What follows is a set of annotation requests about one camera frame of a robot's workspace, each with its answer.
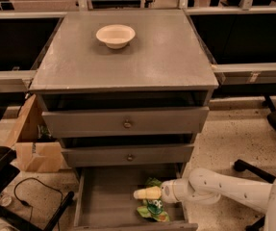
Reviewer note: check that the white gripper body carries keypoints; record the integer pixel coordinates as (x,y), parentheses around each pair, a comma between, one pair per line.
(168,191)

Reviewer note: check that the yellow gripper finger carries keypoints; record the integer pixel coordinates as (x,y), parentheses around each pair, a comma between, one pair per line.
(148,193)

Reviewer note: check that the green rice chip bag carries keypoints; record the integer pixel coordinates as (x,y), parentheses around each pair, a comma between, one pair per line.
(153,209)

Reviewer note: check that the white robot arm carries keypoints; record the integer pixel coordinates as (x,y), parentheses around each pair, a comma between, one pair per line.
(205,187)

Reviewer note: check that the grey bottom drawer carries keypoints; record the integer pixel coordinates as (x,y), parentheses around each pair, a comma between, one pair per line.
(105,200)

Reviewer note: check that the grey drawer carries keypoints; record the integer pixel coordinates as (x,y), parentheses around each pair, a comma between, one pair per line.
(105,200)
(125,122)
(127,155)

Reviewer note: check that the grey top drawer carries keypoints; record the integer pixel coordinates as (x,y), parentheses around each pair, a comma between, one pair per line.
(125,122)

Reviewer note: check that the grey middle drawer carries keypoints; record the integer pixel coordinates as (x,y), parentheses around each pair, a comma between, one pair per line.
(127,155)

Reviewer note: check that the grey drawer cabinet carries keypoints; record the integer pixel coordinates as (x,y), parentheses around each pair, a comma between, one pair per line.
(163,66)

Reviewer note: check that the brown cardboard box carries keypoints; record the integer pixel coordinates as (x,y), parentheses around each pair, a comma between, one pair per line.
(34,154)

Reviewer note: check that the round metal lid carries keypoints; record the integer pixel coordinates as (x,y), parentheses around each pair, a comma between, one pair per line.
(5,200)

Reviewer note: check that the white bowl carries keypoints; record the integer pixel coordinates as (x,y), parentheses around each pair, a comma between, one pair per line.
(115,36)

